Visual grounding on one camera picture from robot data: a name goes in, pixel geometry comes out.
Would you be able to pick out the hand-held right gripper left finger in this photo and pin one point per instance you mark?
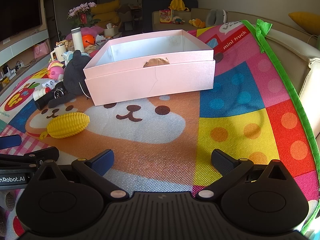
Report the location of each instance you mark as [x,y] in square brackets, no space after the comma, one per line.
[103,162]

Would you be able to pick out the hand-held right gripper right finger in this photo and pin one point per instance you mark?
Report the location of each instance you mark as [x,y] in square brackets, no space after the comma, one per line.
[221,162]

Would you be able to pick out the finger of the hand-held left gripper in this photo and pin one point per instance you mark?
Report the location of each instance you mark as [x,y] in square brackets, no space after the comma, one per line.
[25,158]
[11,141]

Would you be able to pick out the yellow corn toy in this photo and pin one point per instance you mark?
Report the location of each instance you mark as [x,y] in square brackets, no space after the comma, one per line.
[67,126]

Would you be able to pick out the black flashlight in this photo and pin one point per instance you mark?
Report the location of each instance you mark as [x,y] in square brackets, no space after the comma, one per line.
[45,102]

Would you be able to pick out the small white red-capped bottle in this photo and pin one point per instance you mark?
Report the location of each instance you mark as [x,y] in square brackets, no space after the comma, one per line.
[38,94]

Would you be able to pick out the pink white squishy toy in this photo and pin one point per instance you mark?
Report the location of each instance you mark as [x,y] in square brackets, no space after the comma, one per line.
[55,73]

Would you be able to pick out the black plush toy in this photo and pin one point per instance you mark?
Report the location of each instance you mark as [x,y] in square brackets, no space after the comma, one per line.
[75,77]

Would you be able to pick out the pink cardboard box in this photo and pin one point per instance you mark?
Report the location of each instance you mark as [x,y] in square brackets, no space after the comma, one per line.
[150,85]

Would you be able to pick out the colourful printed play mat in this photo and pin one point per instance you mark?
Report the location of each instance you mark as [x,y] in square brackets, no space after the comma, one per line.
[225,120]

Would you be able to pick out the pink gift bag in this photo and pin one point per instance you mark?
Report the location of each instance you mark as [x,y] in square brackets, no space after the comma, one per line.
[41,50]

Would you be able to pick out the white television cabinet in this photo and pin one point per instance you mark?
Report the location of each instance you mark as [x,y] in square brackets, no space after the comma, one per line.
[22,42]

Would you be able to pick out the white lidded mug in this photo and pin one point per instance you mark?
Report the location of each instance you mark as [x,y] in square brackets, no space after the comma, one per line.
[58,53]

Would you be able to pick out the white thermos bottle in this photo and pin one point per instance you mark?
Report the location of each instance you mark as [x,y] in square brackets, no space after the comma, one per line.
[77,40]

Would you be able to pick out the orange pumpkin bucket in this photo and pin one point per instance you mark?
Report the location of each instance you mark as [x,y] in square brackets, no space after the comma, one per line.
[88,40]

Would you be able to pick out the beige tissue box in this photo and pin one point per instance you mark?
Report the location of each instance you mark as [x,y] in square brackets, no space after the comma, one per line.
[111,32]

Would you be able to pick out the black television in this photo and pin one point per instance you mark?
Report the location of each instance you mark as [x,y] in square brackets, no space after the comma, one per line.
[17,10]

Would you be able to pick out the pink cloth bundle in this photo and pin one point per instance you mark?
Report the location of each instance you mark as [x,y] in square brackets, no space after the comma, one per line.
[93,30]

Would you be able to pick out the orange yellow plush toy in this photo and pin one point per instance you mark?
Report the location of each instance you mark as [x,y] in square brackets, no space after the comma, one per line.
[198,23]

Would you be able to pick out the grey neck pillow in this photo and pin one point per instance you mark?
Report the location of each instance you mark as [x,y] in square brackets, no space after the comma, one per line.
[212,17]

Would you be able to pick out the small doll plush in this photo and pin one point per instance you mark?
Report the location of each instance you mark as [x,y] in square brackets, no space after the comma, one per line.
[178,20]

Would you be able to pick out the brown chair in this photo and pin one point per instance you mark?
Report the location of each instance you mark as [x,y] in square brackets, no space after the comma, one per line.
[125,15]

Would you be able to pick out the pink potted flowers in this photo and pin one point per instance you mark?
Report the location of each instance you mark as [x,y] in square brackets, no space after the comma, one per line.
[83,8]

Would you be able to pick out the dark blue cabinet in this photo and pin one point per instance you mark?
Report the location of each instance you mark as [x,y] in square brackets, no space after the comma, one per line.
[147,15]

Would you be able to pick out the yellow armchair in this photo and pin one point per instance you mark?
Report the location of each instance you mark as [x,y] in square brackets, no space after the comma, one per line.
[107,7]

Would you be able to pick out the colourful toy carton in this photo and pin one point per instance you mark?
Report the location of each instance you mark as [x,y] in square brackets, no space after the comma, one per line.
[166,15]

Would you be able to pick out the yellow cushion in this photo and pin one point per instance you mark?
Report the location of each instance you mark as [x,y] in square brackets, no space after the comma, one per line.
[305,21]

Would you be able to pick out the yellow backpack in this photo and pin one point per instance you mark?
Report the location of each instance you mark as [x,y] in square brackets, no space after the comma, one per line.
[178,3]

